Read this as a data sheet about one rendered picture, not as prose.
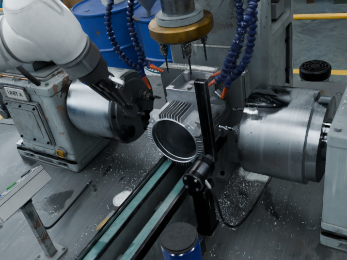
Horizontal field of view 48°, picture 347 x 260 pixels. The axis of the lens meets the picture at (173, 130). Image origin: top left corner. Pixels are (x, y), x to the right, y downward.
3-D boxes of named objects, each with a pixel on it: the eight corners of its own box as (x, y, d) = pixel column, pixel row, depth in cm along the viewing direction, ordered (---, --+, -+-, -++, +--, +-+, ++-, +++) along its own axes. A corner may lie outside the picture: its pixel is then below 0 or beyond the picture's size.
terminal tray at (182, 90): (187, 89, 128) (184, 69, 124) (216, 93, 123) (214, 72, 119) (168, 108, 120) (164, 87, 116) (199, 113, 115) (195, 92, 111)
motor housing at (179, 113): (183, 125, 139) (174, 78, 128) (233, 134, 129) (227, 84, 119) (153, 159, 125) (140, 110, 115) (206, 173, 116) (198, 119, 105)
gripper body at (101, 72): (106, 49, 86) (126, 72, 93) (77, 47, 90) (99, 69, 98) (92, 78, 84) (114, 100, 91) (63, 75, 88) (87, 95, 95)
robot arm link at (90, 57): (63, 29, 86) (79, 45, 91) (44, 63, 83) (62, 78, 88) (94, 30, 81) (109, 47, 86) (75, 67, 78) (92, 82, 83)
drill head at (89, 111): (94, 106, 162) (76, 50, 148) (168, 119, 144) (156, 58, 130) (51, 141, 146) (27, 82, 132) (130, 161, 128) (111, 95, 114)
